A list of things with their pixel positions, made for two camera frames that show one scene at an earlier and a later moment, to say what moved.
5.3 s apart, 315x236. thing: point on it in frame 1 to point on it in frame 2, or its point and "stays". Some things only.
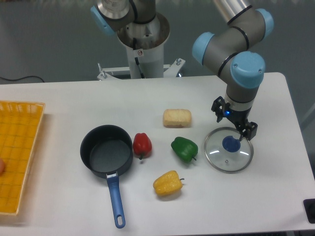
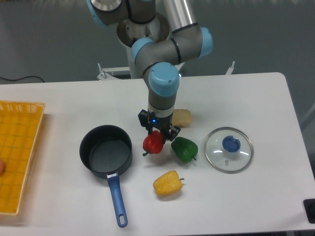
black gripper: (238, 118) to (147, 119)
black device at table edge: (309, 205) stays
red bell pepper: (142, 145) to (153, 143)
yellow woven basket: (20, 123) stays
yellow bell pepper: (168, 183) stays
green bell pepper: (185, 149) stays
